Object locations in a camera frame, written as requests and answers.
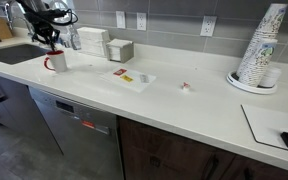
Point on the red condiment packet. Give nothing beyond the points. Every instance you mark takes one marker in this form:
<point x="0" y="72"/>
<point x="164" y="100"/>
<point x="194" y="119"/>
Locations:
<point x="120" y="72"/>

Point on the white round tray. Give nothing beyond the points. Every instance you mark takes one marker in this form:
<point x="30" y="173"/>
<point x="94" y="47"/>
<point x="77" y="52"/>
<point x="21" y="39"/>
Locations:
<point x="237" y="83"/>

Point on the dark wood base cabinet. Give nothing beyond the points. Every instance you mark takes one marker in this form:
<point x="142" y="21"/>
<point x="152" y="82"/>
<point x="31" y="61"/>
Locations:
<point x="170" y="150"/>
<point x="17" y="113"/>

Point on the steel sink basin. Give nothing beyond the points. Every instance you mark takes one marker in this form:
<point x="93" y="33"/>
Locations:
<point x="14" y="53"/>

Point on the white sheet under packets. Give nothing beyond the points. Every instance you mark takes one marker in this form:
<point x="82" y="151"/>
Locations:
<point x="134" y="86"/>

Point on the yellow condiment packet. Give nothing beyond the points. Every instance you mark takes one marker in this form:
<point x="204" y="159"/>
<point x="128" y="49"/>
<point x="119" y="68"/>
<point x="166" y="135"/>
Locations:
<point x="126" y="78"/>

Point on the white lid stack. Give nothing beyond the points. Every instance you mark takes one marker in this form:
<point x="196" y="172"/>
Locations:
<point x="273" y="77"/>

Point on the small red white creamer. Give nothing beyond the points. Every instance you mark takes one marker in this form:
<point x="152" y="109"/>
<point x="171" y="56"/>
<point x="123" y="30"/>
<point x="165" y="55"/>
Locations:
<point x="186" y="86"/>

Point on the white counter mat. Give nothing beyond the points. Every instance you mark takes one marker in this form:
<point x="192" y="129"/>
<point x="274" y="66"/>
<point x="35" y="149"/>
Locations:
<point x="267" y="126"/>

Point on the wooden cutting board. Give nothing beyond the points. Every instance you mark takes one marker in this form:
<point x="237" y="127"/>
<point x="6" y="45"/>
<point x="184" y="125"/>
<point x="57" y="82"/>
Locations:
<point x="2" y="28"/>

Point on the stainless steel dishwasher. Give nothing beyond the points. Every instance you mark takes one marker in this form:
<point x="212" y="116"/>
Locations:
<point x="80" y="133"/>

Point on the clear pump sanitizer bottle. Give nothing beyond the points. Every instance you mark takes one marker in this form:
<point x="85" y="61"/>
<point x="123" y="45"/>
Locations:
<point x="64" y="40"/>

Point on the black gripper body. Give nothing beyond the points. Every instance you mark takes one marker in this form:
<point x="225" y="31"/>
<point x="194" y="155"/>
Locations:
<point x="44" y="30"/>

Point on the white light switch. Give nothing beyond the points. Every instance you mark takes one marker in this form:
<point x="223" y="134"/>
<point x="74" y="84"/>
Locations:
<point x="120" y="19"/>

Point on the short patterned paper cup stack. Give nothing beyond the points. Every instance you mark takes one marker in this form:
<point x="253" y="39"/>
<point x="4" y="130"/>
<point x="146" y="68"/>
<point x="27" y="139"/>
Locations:
<point x="259" y="63"/>

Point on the white mug red inside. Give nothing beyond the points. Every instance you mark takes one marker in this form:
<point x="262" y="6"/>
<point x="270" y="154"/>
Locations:
<point x="59" y="61"/>

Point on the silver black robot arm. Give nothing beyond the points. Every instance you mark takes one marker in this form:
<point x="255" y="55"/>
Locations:
<point x="34" y="10"/>

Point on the tall patterned paper cup stack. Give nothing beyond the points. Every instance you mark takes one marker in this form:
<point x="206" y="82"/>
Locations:
<point x="267" y="26"/>

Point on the white wall outlet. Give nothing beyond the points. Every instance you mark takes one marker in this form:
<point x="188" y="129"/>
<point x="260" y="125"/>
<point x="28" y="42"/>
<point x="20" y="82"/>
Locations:
<point x="208" y="25"/>
<point x="141" y="21"/>

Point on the grey condiment packet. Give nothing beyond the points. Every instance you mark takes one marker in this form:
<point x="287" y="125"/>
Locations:
<point x="144" y="78"/>

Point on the chrome faucet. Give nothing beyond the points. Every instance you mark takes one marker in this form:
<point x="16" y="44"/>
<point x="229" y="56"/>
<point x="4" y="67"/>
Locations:
<point x="8" y="16"/>

